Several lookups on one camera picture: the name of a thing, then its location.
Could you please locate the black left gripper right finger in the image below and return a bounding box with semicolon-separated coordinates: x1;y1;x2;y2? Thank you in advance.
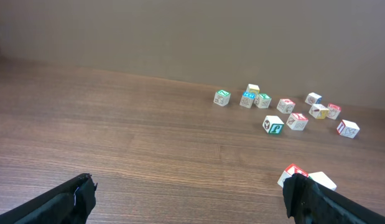
282;173;385;224

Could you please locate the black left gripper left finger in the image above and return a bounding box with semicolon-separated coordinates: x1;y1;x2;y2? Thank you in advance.
0;173;97;224

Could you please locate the plain white wooden block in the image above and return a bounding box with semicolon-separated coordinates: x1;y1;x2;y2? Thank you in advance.
308;172;337;191

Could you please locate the red A letter block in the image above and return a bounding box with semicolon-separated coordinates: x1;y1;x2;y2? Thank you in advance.
277;164;309;188

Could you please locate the red Y letter block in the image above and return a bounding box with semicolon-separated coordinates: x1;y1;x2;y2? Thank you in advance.
286;113;308;131

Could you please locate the beige picture block right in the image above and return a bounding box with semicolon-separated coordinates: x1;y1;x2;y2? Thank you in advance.
336;119;360;139

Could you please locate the green J letter block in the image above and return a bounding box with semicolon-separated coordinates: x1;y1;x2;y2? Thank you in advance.
262;115;284;134

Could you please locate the yellow picture block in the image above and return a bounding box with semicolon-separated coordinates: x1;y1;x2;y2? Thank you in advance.
309;104;329;119

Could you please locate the red M letter block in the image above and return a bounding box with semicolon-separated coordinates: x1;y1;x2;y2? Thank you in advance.
327;103;341;119

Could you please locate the red 9 number block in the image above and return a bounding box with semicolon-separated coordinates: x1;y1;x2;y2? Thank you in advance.
277;98;295;114

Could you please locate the blue edged top block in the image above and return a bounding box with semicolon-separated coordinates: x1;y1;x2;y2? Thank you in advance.
305;92;322;105

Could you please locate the green F letter block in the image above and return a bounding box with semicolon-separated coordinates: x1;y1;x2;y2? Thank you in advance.
254;93;272;109

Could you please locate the blue letter block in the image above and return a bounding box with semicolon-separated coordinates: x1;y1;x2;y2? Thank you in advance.
239;91;256;109

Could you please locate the yellow edged top block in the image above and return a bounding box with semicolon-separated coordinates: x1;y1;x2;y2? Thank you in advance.
246;84;260;95

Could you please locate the green Z letter block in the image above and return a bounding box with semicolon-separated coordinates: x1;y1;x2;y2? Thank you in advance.
213;90;231;106

